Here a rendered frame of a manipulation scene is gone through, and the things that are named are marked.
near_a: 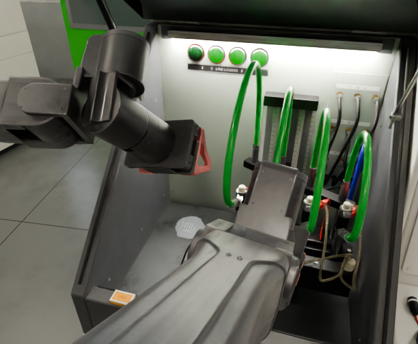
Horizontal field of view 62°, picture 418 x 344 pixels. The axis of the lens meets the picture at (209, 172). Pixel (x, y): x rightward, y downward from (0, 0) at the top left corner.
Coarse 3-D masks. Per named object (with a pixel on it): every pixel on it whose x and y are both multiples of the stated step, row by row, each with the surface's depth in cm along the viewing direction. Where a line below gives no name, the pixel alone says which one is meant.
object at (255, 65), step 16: (256, 64) 72; (256, 80) 84; (240, 96) 63; (256, 96) 89; (240, 112) 62; (256, 112) 93; (256, 128) 96; (256, 144) 99; (224, 176) 62; (224, 192) 63
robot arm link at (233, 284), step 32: (224, 224) 28; (192, 256) 20; (224, 256) 20; (256, 256) 22; (288, 256) 25; (160, 288) 14; (192, 288) 14; (224, 288) 15; (256, 288) 17; (128, 320) 11; (160, 320) 11; (192, 320) 12; (224, 320) 13; (256, 320) 15
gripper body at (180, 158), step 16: (160, 128) 42; (176, 128) 45; (192, 128) 44; (144, 144) 41; (160, 144) 42; (176, 144) 44; (192, 144) 44; (128, 160) 48; (144, 160) 45; (160, 160) 44; (176, 160) 44; (192, 160) 44
